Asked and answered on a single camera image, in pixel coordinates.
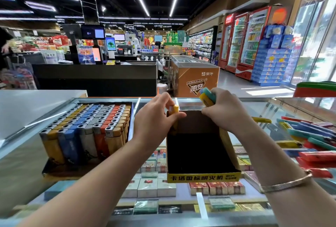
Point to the brown cardboard carton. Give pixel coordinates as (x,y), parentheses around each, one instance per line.
(197,80)

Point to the glass entrance doors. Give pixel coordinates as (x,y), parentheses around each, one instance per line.
(315,35)

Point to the person's left hand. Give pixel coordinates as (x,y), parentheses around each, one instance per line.
(155,124)

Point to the orange round sign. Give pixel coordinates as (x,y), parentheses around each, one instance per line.
(279,15)

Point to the green plain lighter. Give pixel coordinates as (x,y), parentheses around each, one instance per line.
(211,93)

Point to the black checkout counter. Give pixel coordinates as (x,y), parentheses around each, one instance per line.
(94,80)

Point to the row of grey white lighters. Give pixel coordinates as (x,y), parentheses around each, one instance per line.
(86,140)

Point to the person's left forearm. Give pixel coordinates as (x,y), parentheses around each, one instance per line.
(89,192)

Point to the stack of blue cartons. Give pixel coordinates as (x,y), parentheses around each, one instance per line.
(273,56)

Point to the blue poster screen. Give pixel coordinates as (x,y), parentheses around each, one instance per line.
(85,55)

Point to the row of blue lighters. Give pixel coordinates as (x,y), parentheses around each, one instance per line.
(71,143)

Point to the open refrigerated chiller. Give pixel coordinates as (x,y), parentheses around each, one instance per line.
(201,44)

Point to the blue yellow lighter display box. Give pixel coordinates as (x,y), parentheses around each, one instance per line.
(68,170)

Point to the red green container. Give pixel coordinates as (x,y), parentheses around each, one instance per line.
(315,88)

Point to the person's right forearm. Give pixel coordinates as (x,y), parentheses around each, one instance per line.
(294,182)

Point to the row of cigarette packs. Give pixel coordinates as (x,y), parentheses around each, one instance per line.
(152,187)

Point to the row of red brown lighters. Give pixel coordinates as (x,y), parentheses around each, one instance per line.
(101,137)

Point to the black yellow display box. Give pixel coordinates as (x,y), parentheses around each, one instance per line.
(202,153)

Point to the black checkout monitor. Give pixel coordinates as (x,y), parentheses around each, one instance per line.
(93,32)

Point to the hanging plastic bags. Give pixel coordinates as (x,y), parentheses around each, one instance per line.
(18,79)

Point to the pile of blue yellow lighters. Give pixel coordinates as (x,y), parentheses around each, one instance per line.
(309,140)

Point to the red drink fridge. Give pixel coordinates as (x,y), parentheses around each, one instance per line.
(237,43)
(253,43)
(225,43)

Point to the person's right hand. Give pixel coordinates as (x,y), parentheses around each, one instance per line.
(233,114)

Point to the row of yellow lighters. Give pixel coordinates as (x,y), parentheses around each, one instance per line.
(52,143)

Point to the row of tan lighters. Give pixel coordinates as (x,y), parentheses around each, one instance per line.
(114,137)

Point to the small checkout screen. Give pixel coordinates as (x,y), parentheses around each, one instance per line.
(111,44)

